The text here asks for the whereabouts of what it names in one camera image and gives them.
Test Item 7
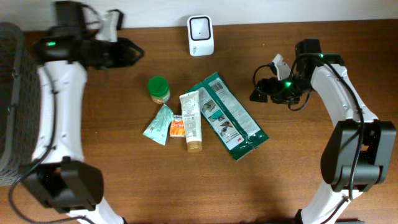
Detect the green lid jar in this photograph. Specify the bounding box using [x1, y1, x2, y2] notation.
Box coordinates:
[147, 76, 170, 104]

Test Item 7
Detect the white barcode scanner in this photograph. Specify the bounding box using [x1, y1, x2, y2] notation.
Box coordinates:
[187, 15, 215, 57]

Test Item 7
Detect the white Pantene tube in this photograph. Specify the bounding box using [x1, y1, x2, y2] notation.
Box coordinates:
[179, 90, 202, 153]

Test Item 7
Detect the green 3M glove packet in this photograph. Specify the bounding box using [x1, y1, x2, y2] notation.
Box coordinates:
[188, 72, 269, 161]

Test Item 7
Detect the grey plastic mesh basket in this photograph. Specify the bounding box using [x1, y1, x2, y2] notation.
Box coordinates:
[1, 22, 41, 187]

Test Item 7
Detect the teal foil sachet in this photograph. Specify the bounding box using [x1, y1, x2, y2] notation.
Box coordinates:
[143, 104, 174, 146]

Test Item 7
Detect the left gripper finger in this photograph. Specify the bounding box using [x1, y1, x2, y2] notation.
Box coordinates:
[118, 37, 145, 56]
[121, 55, 144, 67]

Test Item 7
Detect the orange tissue pack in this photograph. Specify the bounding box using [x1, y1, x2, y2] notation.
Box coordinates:
[169, 114, 185, 138]

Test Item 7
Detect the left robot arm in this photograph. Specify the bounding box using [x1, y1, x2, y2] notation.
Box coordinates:
[19, 1, 144, 223]

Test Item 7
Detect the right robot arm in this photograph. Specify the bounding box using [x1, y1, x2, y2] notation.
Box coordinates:
[250, 39, 397, 223]

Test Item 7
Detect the left black cable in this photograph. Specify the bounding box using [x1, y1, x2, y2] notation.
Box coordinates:
[7, 67, 94, 224]

